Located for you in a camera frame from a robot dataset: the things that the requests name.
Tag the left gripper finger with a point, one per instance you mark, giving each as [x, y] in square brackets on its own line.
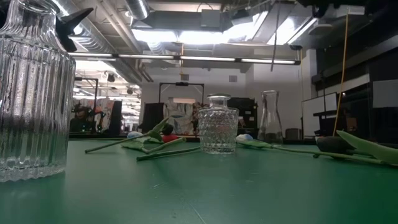
[67, 39]
[73, 18]

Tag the white tulip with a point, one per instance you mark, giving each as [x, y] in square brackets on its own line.
[134, 135]
[244, 137]

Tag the red tulip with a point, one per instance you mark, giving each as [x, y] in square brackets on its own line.
[168, 153]
[170, 138]

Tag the ribbed clear glass vase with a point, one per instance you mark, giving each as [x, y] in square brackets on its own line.
[34, 109]

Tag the diamond pattern glass vase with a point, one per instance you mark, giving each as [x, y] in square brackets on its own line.
[218, 130]

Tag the slim smooth glass vase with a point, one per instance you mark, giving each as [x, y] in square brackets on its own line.
[270, 124]

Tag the background robot workstation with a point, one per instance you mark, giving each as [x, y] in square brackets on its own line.
[116, 118]

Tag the black standing panel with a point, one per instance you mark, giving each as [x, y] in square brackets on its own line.
[152, 118]

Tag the ceiling light strip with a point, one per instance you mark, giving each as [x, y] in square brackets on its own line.
[205, 58]

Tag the black cabinet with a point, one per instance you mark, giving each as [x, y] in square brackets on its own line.
[247, 115]

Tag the green table mat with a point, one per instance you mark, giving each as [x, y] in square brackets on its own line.
[217, 193]

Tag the whiteboard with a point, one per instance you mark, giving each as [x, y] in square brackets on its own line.
[317, 115]

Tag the small silver air duct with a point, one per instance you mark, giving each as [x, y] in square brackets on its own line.
[136, 8]

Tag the black gantry frame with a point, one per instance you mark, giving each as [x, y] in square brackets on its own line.
[182, 83]

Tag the grey wall box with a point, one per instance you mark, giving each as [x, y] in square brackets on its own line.
[233, 78]
[184, 77]

